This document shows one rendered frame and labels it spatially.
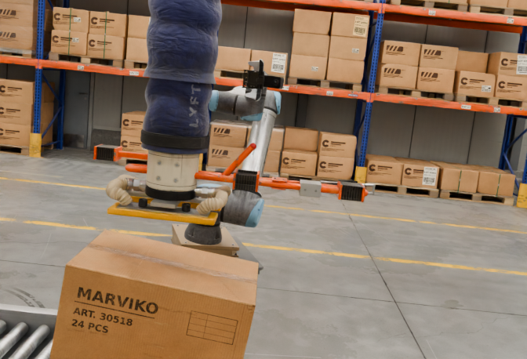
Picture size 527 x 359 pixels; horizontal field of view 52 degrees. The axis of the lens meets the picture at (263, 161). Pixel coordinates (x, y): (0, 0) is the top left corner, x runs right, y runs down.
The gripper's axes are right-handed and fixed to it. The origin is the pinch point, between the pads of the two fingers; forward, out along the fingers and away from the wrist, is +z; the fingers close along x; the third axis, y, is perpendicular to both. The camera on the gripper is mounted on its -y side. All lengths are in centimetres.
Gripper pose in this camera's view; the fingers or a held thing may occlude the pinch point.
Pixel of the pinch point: (259, 80)
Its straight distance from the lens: 202.2
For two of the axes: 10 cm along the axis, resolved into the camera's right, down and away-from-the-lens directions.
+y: -9.9, -1.0, 0.1
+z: -0.3, 1.4, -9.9
